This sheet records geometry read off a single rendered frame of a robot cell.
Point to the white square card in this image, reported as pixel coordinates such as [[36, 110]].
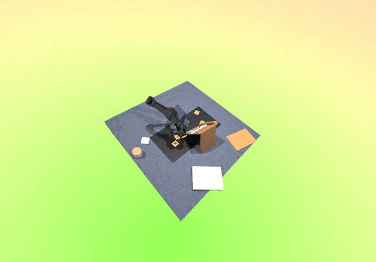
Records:
[[145, 140]]

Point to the small grey cylinder with orange top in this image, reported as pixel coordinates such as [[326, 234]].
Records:
[[137, 152]]

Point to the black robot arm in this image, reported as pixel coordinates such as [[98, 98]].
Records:
[[169, 112]]

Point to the white flat square slab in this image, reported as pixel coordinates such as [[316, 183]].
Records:
[[207, 178]]

